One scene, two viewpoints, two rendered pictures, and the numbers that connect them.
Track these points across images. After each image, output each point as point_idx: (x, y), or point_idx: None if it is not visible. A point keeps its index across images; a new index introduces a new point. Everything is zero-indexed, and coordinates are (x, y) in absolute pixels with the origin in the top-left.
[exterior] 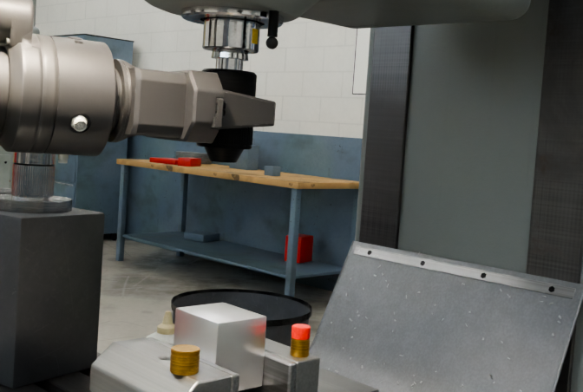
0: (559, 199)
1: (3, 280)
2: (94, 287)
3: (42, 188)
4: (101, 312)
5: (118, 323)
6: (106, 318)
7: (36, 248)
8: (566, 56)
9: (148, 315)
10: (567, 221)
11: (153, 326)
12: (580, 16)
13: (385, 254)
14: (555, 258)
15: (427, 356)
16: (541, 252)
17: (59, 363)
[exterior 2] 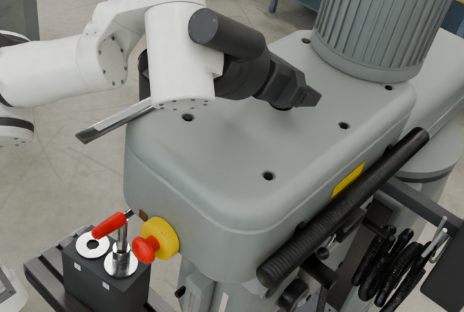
0: (339, 288)
1: (115, 302)
2: (148, 283)
3: (126, 265)
4: None
5: None
6: None
7: (128, 294)
8: (354, 252)
9: None
10: (340, 295)
11: None
12: (364, 245)
13: None
14: (333, 301)
15: (279, 310)
16: (329, 297)
17: (136, 310)
